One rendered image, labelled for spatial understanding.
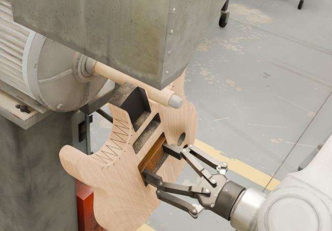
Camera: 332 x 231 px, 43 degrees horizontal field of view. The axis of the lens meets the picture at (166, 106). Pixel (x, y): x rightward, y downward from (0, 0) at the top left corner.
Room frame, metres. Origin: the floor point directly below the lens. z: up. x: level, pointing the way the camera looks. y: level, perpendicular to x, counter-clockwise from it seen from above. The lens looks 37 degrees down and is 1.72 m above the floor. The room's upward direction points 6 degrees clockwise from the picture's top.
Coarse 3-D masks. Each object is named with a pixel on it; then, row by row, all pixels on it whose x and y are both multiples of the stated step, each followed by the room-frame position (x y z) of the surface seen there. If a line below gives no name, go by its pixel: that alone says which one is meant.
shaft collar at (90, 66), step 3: (87, 60) 0.73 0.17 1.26; (90, 60) 0.73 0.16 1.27; (93, 60) 0.73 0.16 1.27; (87, 63) 0.73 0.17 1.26; (90, 63) 0.72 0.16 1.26; (93, 63) 0.72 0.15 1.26; (87, 66) 0.72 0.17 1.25; (90, 66) 0.72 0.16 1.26; (93, 66) 0.72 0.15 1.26; (87, 69) 0.72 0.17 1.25; (90, 69) 0.72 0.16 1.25; (93, 69) 0.72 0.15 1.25; (90, 72) 0.72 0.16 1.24; (93, 72) 0.72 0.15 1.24; (96, 75) 0.73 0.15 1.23
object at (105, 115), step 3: (117, 84) 0.96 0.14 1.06; (120, 84) 0.95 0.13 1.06; (117, 87) 0.96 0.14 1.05; (99, 108) 0.99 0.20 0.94; (96, 111) 0.98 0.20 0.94; (99, 111) 0.98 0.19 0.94; (102, 111) 0.99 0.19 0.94; (102, 114) 0.98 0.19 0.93; (105, 114) 0.98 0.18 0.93; (105, 117) 0.98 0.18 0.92; (108, 117) 0.98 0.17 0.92; (111, 117) 0.98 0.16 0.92; (108, 120) 0.98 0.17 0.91; (111, 120) 0.98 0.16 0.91
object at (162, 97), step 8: (96, 64) 0.73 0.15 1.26; (96, 72) 0.72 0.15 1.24; (104, 72) 0.71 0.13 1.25; (112, 72) 0.70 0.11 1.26; (120, 72) 0.70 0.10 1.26; (112, 80) 0.70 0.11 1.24; (120, 80) 0.69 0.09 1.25; (128, 80) 0.68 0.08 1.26; (136, 80) 0.68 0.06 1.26; (144, 88) 0.66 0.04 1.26; (152, 88) 0.66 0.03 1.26; (152, 96) 0.65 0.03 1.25; (160, 96) 0.64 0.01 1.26; (168, 96) 0.64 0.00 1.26
